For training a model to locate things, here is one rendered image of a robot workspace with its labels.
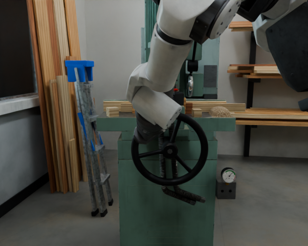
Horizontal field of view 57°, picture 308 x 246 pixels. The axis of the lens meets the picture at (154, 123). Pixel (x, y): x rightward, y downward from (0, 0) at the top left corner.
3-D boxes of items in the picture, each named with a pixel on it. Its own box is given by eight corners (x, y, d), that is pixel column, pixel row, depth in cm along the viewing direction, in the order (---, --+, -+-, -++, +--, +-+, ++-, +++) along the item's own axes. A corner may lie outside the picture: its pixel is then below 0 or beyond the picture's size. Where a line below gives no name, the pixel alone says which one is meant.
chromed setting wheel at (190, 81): (187, 98, 144) (188, 73, 141) (185, 95, 156) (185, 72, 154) (193, 98, 144) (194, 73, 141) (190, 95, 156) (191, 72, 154)
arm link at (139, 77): (151, 126, 66) (165, 90, 55) (122, 103, 68) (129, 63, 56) (168, 110, 69) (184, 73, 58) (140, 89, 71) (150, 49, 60)
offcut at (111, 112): (109, 117, 123) (109, 108, 122) (106, 115, 127) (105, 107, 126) (119, 116, 125) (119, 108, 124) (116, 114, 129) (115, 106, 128)
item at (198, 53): (186, 60, 150) (187, 30, 147) (184, 60, 159) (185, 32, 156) (202, 60, 150) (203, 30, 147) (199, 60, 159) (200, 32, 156)
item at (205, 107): (121, 112, 137) (121, 103, 137) (121, 111, 139) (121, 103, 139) (245, 112, 137) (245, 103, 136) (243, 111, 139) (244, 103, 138)
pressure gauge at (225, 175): (221, 187, 121) (222, 169, 120) (219, 183, 125) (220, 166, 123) (236, 187, 121) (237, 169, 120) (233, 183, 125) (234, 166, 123)
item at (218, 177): (217, 199, 125) (218, 182, 124) (211, 188, 137) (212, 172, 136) (236, 199, 125) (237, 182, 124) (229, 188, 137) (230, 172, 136)
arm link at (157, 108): (160, 142, 71) (161, 128, 60) (128, 116, 73) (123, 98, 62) (188, 110, 73) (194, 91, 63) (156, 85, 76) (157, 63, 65)
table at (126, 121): (91, 136, 114) (90, 121, 113) (104, 122, 144) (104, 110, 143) (242, 136, 114) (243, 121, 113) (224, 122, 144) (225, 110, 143)
